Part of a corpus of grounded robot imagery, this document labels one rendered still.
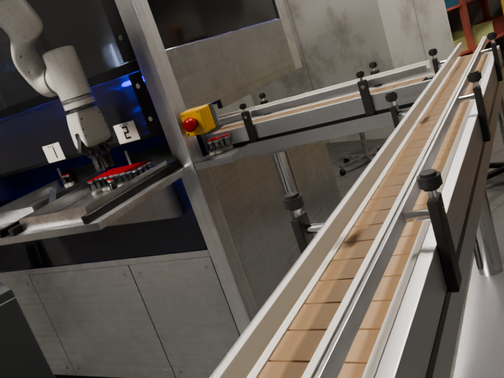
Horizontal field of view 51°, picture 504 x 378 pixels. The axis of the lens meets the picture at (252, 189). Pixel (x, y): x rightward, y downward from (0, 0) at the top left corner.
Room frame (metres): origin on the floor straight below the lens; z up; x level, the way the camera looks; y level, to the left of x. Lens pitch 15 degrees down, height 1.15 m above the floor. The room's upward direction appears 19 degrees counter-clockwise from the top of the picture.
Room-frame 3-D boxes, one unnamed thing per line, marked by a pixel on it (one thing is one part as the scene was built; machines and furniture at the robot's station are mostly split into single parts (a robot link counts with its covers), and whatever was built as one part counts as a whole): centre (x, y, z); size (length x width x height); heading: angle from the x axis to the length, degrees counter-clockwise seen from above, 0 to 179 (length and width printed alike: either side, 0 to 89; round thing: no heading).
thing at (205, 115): (1.53, 0.08, 0.99); 0.08 x 0.07 x 0.07; 148
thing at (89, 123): (1.46, 0.36, 1.09); 0.10 x 0.07 x 0.11; 148
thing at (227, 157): (1.56, 0.04, 0.87); 0.14 x 0.13 x 0.02; 148
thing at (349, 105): (1.50, -0.24, 0.92); 0.69 x 0.15 x 0.16; 58
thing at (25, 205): (1.74, 0.64, 0.90); 0.34 x 0.26 x 0.04; 148
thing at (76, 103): (1.47, 0.36, 1.15); 0.09 x 0.08 x 0.03; 148
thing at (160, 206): (1.45, 0.33, 0.79); 0.34 x 0.03 x 0.13; 148
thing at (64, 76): (1.47, 0.37, 1.23); 0.09 x 0.08 x 0.13; 55
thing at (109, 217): (1.59, 0.54, 0.87); 0.70 x 0.48 x 0.02; 58
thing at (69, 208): (1.47, 0.41, 0.90); 0.34 x 0.26 x 0.04; 148
